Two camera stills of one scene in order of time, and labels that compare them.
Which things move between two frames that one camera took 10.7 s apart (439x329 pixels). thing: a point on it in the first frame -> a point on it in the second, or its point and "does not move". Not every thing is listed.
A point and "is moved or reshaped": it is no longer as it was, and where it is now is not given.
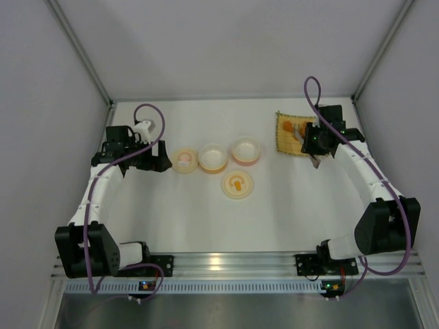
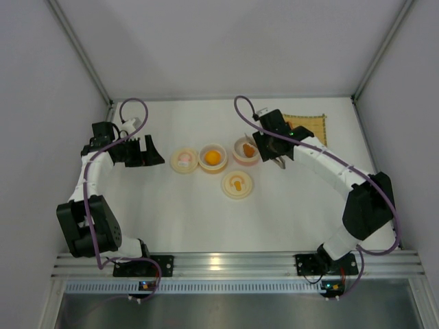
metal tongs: [315, 161] is moved or reshaped
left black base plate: [165, 262] does not move
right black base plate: [306, 264] does not move
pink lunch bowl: [245, 151] does not move
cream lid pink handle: [185, 160] does not move
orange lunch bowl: [212, 157] does not move
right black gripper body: [309, 142] -> [274, 151]
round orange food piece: [287, 126] is moved or reshaped
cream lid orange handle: [237, 184] does not move
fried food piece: [302, 129] is moved or reshaped
